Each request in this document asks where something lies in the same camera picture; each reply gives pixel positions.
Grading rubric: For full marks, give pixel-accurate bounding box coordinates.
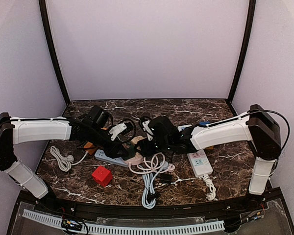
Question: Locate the white power strip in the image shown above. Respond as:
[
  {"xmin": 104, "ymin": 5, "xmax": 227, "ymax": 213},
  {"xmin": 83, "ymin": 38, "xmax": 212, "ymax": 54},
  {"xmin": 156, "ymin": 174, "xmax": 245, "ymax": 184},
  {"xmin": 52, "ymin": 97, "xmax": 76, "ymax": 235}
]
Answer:
[{"xmin": 177, "ymin": 124, "xmax": 214, "ymax": 179}]

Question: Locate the blue cube socket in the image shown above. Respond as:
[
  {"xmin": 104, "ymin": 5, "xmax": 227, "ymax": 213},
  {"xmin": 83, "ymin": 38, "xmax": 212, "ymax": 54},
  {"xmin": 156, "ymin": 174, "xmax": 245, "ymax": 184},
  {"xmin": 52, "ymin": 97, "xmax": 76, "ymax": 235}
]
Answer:
[{"xmin": 198, "ymin": 121, "xmax": 210, "ymax": 127}]

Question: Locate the light blue power strip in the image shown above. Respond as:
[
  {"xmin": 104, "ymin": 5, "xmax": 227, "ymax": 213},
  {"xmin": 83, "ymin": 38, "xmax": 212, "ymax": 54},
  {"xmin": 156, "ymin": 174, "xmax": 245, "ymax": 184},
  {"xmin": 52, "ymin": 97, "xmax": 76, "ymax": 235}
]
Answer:
[{"xmin": 94, "ymin": 149, "xmax": 128, "ymax": 168}]

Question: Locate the black plug adapter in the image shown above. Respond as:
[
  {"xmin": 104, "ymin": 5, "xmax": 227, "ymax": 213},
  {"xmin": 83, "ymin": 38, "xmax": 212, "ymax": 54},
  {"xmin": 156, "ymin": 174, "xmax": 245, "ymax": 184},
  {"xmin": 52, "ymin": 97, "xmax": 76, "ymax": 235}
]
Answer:
[{"xmin": 159, "ymin": 173, "xmax": 173, "ymax": 184}]

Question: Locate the red cube socket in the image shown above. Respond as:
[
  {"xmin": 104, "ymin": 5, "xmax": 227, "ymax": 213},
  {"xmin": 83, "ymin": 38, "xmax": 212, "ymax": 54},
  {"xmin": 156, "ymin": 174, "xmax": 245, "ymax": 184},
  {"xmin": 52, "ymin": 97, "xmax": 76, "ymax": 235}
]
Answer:
[{"xmin": 92, "ymin": 165, "xmax": 113, "ymax": 187}]

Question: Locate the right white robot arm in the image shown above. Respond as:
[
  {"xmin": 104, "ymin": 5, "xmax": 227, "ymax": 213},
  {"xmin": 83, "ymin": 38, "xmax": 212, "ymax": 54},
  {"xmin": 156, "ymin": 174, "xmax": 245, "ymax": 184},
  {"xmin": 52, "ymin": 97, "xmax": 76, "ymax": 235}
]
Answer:
[{"xmin": 135, "ymin": 104, "xmax": 285, "ymax": 195}]

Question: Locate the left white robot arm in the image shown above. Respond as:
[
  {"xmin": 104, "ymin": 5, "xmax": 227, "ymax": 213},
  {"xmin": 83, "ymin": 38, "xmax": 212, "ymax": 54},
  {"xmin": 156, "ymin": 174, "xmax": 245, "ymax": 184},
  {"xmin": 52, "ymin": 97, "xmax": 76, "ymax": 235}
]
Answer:
[{"xmin": 0, "ymin": 111, "xmax": 132, "ymax": 199}]

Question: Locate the pink round socket base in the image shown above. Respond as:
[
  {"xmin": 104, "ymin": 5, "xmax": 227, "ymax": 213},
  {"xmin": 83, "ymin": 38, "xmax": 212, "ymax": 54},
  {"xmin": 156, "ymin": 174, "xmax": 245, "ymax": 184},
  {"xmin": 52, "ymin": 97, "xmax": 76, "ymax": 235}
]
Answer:
[{"xmin": 123, "ymin": 152, "xmax": 144, "ymax": 165}]

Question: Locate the beige cube socket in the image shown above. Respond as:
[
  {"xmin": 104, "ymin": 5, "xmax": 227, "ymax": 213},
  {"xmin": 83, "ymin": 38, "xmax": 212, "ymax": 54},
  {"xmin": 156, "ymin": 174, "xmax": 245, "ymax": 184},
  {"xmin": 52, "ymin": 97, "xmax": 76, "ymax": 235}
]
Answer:
[{"xmin": 130, "ymin": 136, "xmax": 145, "ymax": 146}]

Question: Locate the orange power strip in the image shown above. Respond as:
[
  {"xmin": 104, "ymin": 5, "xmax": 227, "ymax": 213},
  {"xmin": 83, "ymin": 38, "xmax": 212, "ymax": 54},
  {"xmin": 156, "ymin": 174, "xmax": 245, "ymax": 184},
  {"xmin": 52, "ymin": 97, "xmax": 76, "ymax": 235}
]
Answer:
[{"xmin": 84, "ymin": 142, "xmax": 96, "ymax": 150}]

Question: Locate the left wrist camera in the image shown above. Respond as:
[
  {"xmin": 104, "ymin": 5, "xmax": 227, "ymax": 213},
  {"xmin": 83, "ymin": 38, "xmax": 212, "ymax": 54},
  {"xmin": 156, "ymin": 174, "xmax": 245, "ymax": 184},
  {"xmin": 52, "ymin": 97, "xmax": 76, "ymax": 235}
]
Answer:
[{"xmin": 83, "ymin": 105, "xmax": 113, "ymax": 128}]

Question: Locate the orange strip white cable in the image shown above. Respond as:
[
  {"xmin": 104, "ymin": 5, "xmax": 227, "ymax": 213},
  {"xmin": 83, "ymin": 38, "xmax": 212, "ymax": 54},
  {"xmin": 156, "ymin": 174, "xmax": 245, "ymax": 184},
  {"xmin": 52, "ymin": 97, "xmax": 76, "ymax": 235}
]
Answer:
[{"xmin": 49, "ymin": 145, "xmax": 88, "ymax": 172}]

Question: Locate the black adapter thin cable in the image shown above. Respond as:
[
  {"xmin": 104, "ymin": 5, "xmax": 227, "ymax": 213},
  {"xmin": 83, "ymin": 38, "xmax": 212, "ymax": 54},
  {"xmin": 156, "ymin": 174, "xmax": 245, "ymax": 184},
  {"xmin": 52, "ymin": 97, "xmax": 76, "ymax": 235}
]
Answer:
[{"xmin": 129, "ymin": 180, "xmax": 172, "ymax": 204}]

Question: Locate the white strip coiled cable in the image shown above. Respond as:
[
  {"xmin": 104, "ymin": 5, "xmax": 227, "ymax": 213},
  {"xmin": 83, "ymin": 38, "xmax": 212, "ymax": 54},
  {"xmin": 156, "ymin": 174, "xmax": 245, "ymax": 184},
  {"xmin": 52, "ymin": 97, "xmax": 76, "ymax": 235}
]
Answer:
[{"xmin": 202, "ymin": 174, "xmax": 218, "ymax": 201}]

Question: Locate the light blue cable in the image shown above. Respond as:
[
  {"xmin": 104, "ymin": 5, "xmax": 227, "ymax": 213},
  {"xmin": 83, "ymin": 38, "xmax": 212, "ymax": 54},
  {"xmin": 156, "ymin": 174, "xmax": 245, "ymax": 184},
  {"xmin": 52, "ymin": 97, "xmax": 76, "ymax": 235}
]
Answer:
[{"xmin": 141, "ymin": 161, "xmax": 169, "ymax": 210}]

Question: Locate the black front rail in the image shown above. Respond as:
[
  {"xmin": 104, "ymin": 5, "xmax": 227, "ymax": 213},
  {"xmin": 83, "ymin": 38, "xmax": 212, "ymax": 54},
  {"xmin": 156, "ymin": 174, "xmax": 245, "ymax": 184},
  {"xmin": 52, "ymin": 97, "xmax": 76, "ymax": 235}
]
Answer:
[{"xmin": 19, "ymin": 190, "xmax": 282, "ymax": 223}]

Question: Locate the white slotted cable duct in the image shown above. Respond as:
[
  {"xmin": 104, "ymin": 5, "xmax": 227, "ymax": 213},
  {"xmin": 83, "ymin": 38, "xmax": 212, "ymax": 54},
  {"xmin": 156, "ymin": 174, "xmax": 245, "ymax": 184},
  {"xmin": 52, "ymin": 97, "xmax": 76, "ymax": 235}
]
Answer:
[{"xmin": 22, "ymin": 209, "xmax": 224, "ymax": 235}]

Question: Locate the left black frame post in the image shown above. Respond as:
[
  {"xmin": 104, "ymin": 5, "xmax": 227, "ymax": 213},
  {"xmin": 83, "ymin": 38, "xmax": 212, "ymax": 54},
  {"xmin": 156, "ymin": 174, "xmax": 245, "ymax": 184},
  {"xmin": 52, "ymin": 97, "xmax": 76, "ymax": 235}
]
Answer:
[{"xmin": 38, "ymin": 0, "xmax": 71, "ymax": 106}]

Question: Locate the black frame post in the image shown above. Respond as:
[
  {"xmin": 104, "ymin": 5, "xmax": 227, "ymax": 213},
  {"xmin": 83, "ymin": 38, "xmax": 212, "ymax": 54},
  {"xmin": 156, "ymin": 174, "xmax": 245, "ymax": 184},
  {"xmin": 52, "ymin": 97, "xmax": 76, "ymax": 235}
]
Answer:
[
  {"xmin": 38, "ymin": 0, "xmax": 71, "ymax": 106},
  {"xmin": 227, "ymin": 0, "xmax": 256, "ymax": 104}
]

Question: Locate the right black frame post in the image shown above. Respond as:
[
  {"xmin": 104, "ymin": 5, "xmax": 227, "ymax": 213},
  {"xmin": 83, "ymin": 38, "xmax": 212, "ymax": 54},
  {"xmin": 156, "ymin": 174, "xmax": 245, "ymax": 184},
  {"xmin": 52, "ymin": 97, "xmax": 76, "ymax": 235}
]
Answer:
[{"xmin": 227, "ymin": 0, "xmax": 256, "ymax": 104}]

